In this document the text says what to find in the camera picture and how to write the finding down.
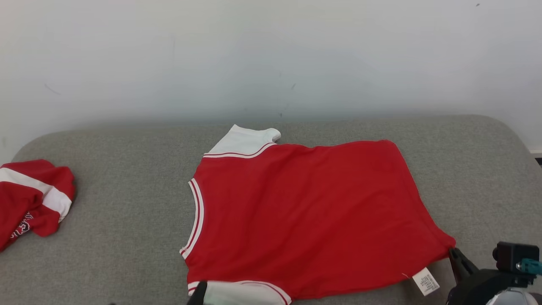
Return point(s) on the teal right camera connector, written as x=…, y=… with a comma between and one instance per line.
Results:
x=531, y=266

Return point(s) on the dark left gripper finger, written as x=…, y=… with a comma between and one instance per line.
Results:
x=199, y=294

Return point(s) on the red white sports shirt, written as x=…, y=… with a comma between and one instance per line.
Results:
x=305, y=212

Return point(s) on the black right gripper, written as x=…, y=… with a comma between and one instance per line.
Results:
x=478, y=288

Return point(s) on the red shorts white waistband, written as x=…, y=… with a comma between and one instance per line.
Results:
x=29, y=203

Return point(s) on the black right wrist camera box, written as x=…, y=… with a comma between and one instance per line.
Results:
x=510, y=256

